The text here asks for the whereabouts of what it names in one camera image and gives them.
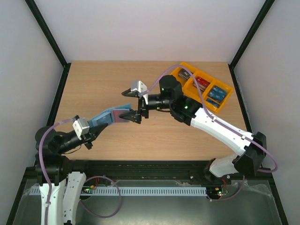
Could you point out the light blue cable duct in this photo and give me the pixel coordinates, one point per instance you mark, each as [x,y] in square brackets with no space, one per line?
[146,191]

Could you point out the black card stack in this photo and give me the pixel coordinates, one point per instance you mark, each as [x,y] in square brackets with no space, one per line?
[183,74]

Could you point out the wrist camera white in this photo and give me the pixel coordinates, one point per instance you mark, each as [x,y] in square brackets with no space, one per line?
[139,88]
[80,126]

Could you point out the black aluminium frame rail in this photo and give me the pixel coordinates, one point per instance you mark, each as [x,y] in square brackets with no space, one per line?
[193,172]

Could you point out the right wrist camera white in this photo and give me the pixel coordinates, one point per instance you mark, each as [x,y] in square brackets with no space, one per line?
[139,88]

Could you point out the loose blue card in bin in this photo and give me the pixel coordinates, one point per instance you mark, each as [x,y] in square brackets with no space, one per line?
[213,103]

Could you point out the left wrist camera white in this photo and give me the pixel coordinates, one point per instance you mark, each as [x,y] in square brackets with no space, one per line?
[80,126]

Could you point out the red card stack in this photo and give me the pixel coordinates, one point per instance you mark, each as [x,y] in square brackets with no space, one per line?
[202,83]

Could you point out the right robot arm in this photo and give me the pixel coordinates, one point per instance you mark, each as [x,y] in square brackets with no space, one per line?
[247,154]

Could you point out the yellow three-compartment bin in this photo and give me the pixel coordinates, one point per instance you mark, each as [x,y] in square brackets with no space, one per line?
[189,87]

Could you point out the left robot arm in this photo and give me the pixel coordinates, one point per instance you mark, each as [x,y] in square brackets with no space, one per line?
[59,186]

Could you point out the blue leather card holder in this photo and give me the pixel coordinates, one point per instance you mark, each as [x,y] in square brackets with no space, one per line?
[106,116]

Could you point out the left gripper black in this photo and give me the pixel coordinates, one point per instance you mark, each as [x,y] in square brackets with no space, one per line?
[92,136]

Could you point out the blue card stack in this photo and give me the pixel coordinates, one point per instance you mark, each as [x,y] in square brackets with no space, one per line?
[217,94]

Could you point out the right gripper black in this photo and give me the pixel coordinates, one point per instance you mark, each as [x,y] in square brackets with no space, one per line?
[143,107]

